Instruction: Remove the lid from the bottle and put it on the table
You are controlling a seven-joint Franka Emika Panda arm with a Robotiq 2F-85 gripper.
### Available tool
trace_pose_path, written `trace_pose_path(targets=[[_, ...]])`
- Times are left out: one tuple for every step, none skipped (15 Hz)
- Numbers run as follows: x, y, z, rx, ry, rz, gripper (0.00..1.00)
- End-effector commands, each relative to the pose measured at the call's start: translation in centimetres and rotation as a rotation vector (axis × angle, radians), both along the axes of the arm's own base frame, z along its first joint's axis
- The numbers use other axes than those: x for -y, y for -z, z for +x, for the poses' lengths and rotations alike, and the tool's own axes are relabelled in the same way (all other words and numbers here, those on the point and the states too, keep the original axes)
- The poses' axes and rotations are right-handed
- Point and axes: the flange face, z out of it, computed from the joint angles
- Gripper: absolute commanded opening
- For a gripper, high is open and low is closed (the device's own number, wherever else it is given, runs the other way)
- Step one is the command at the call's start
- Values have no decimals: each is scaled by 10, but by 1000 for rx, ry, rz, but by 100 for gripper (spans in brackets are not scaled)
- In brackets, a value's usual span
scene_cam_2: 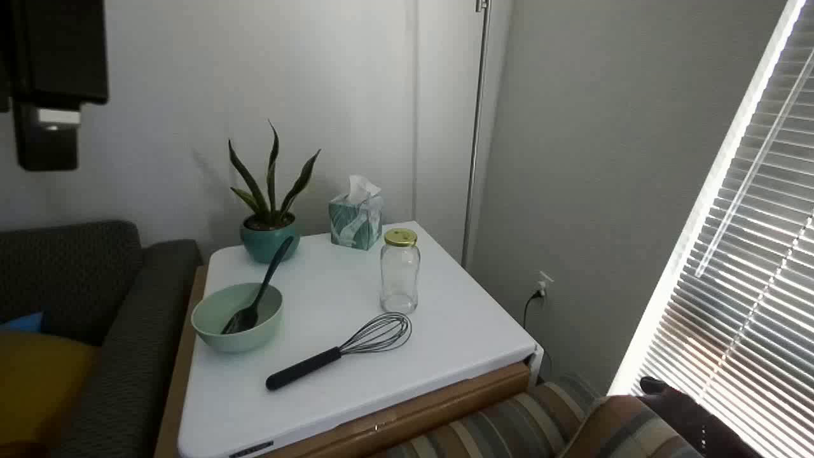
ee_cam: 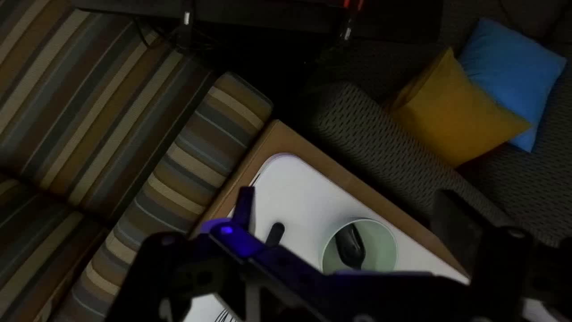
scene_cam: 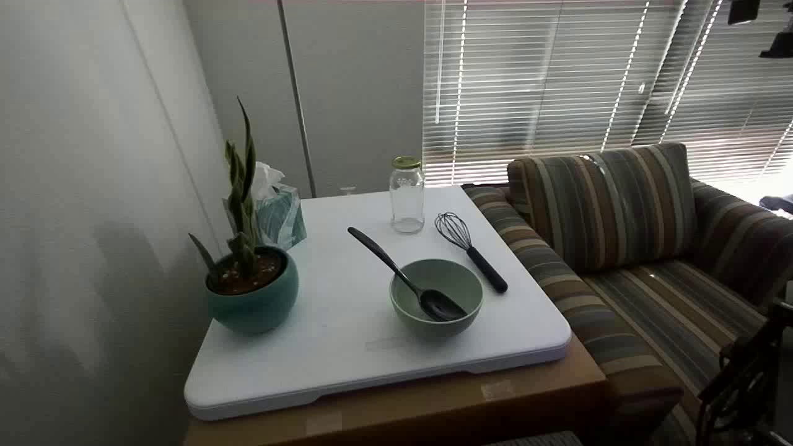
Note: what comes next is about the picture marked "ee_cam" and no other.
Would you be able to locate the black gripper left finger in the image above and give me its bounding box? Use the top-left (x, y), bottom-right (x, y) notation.
top-left (198, 184), bottom-right (336, 284)

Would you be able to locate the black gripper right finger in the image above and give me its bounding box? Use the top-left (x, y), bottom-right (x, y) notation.
top-left (430, 188), bottom-right (532, 290)

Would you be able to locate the white plastic board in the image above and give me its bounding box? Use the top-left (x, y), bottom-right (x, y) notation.
top-left (187, 150), bottom-right (572, 322)

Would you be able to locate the pale green bowl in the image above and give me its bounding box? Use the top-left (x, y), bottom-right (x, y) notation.
top-left (320, 216), bottom-right (398, 277)

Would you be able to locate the black serving spoon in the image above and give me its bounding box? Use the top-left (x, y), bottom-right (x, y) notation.
top-left (332, 222), bottom-right (366, 270)

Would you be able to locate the yellow pillow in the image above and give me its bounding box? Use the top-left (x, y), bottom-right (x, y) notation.
top-left (389, 46), bottom-right (532, 170)

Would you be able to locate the grey textured armchair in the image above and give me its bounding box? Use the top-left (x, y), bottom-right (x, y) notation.
top-left (296, 0), bottom-right (572, 256)

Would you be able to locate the blue pillow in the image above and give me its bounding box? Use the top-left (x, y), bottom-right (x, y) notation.
top-left (457, 16), bottom-right (568, 154)

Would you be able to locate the striped sofa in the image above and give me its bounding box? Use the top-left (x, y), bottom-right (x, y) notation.
top-left (0, 0), bottom-right (275, 322)

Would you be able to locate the wire whisk with black handle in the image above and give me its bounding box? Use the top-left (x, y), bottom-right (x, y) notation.
top-left (264, 220), bottom-right (286, 249)

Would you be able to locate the black equipment frame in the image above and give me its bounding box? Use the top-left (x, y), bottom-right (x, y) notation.
top-left (73, 0), bottom-right (445, 46)

